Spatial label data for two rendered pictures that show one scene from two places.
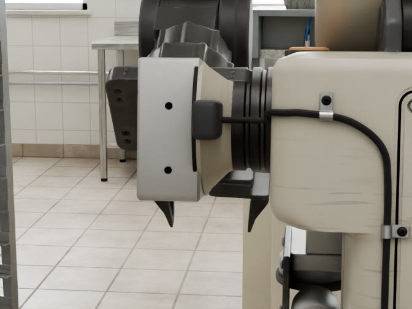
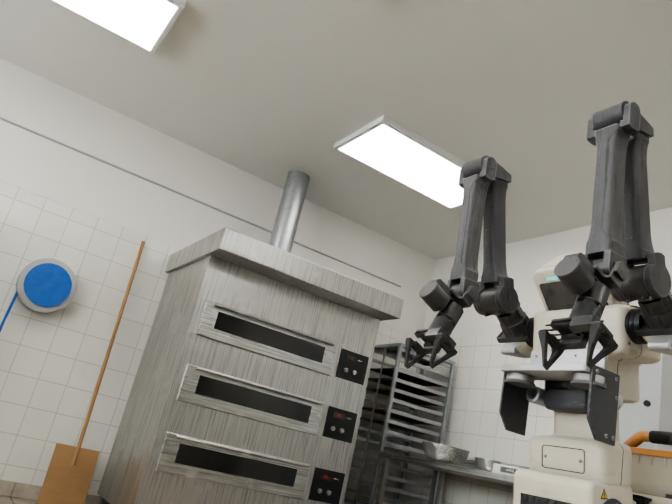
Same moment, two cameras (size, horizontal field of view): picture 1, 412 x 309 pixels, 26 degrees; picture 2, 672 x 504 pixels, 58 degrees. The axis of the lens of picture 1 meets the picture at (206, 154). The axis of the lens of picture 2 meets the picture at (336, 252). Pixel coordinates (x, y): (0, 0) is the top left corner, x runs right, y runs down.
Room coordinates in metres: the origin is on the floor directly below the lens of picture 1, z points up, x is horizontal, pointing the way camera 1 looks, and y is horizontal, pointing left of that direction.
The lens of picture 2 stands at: (2.13, 0.66, 0.72)
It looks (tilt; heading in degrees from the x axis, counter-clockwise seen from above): 18 degrees up; 235
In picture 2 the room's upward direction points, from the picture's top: 13 degrees clockwise
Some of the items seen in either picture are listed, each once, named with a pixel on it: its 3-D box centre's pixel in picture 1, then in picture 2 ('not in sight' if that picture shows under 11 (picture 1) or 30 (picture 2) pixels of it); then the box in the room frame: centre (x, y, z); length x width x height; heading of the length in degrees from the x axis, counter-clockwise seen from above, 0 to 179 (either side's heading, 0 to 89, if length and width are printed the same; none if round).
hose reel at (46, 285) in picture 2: not in sight; (28, 331); (1.22, -4.20, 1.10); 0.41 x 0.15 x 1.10; 174
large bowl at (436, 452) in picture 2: not in sight; (444, 455); (-1.81, -2.84, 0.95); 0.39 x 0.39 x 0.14
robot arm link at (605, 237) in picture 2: not in sight; (608, 193); (0.98, -0.01, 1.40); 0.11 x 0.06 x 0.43; 84
